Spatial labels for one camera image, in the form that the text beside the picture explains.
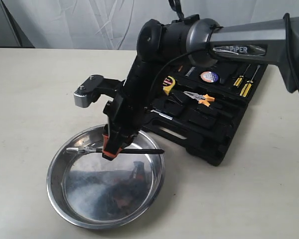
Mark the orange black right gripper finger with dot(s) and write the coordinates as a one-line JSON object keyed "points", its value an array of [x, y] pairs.
{"points": [[114, 149]]}

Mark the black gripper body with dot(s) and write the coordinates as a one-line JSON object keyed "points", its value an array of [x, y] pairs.
{"points": [[127, 109]]}

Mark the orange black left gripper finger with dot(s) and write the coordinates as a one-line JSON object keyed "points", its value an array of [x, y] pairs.
{"points": [[105, 135]]}

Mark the adjustable wrench black handle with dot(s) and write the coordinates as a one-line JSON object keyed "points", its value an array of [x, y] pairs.
{"points": [[87, 150]]}

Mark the black plastic tool case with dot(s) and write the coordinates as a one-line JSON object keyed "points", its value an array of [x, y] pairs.
{"points": [[207, 132]]}

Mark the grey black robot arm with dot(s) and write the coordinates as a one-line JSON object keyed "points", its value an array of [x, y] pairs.
{"points": [[200, 42]]}

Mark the round stainless steel tray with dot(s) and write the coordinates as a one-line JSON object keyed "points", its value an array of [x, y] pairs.
{"points": [[94, 193]]}

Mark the yellow tape measure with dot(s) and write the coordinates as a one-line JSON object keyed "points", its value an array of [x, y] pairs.
{"points": [[168, 84]]}

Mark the silver tester pen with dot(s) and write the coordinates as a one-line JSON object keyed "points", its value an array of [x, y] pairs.
{"points": [[190, 71]]}

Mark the roll of electrical tape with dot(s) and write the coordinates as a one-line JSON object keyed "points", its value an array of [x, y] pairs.
{"points": [[209, 77]]}

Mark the white backdrop cloth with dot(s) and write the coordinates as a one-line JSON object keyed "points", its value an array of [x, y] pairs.
{"points": [[115, 24]]}

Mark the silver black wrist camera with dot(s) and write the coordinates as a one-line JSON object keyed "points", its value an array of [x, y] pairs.
{"points": [[89, 91]]}

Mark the claw hammer black handle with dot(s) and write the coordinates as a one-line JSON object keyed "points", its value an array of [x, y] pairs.
{"points": [[165, 116]]}

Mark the pliers with yellow handles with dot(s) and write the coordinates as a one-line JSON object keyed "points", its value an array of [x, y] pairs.
{"points": [[202, 99]]}

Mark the yellow handled screwdriver short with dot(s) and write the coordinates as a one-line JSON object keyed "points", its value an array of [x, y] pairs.
{"points": [[241, 77]]}

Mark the yellow handled screwdriver long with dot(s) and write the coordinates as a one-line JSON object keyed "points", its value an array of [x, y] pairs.
{"points": [[245, 90]]}

